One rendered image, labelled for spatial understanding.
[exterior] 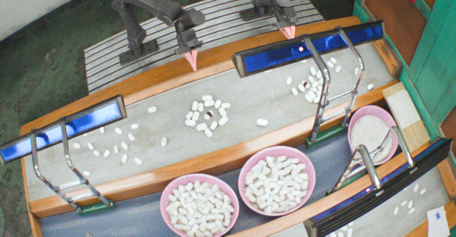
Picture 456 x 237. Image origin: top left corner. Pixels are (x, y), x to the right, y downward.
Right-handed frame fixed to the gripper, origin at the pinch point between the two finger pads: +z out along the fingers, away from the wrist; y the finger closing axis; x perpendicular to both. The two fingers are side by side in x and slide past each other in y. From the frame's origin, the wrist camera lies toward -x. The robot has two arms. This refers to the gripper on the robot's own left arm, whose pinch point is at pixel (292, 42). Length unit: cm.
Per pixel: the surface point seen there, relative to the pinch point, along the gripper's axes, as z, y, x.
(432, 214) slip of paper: 78, 32, -53
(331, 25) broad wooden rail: -3.2, 28.8, 14.9
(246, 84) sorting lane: 11.1, -20.9, 6.3
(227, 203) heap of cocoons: 43, -43, -20
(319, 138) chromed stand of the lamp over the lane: 35.6, -3.1, -10.8
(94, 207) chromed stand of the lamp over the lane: 35, -95, -10
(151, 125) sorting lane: 14, -59, 4
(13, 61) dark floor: -65, -193, 166
